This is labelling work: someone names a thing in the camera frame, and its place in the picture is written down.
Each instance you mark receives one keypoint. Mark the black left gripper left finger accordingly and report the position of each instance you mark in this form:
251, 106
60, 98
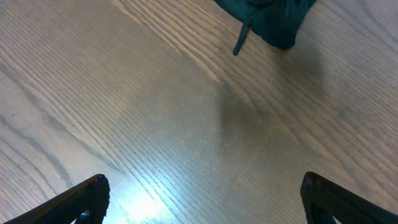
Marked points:
86, 202

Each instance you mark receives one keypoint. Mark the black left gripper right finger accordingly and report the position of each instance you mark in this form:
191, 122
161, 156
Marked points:
326, 202

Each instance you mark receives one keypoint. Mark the folded black shirt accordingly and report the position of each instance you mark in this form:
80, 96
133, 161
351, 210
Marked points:
275, 21

